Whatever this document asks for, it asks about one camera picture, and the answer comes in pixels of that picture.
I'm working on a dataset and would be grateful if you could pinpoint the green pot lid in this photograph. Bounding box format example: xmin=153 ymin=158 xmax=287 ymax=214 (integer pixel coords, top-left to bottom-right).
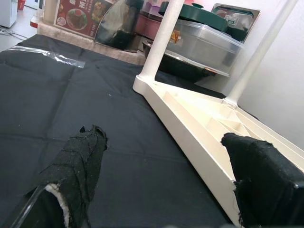
xmin=158 ymin=1 xmax=228 ymax=31

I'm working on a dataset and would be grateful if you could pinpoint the black tablecloth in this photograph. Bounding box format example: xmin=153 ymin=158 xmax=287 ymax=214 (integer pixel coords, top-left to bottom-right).
xmin=0 ymin=34 xmax=304 ymax=228

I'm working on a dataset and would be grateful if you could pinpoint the white plastic table leg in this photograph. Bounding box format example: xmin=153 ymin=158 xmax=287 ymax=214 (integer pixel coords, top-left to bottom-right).
xmin=142 ymin=0 xmax=185 ymax=81
xmin=224 ymin=0 xmax=299 ymax=106

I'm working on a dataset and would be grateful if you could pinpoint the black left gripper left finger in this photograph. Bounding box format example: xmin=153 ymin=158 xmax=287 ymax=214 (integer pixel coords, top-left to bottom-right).
xmin=23 ymin=124 xmax=109 ymax=228

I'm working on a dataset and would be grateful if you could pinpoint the beige cloth covered bench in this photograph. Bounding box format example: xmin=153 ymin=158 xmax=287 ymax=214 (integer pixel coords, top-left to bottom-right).
xmin=37 ymin=21 xmax=147 ymax=66

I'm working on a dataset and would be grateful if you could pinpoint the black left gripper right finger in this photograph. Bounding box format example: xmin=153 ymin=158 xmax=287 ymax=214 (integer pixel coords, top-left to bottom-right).
xmin=220 ymin=132 xmax=304 ymax=228

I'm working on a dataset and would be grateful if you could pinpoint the storage box with orange lid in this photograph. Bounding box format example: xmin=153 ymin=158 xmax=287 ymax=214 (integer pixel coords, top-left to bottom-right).
xmin=44 ymin=0 xmax=114 ymax=38

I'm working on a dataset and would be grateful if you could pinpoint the black wok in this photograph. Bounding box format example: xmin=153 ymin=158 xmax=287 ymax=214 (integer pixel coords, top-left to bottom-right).
xmin=142 ymin=40 xmax=218 ymax=84

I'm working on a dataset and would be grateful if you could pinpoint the white household appliance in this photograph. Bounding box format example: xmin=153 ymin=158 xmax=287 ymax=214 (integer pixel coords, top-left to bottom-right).
xmin=0 ymin=0 xmax=19 ymax=28

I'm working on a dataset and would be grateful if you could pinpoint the clear tape strip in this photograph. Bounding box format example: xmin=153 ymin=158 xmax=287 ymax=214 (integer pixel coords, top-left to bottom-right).
xmin=3 ymin=45 xmax=86 ymax=69

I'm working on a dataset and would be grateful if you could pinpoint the white plastic table top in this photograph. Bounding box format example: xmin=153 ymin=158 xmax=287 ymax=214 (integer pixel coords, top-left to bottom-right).
xmin=133 ymin=72 xmax=304 ymax=226

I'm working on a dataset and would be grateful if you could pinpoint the clear plastic lidded container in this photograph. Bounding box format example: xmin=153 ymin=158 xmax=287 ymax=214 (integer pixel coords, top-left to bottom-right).
xmin=163 ymin=19 xmax=245 ymax=78

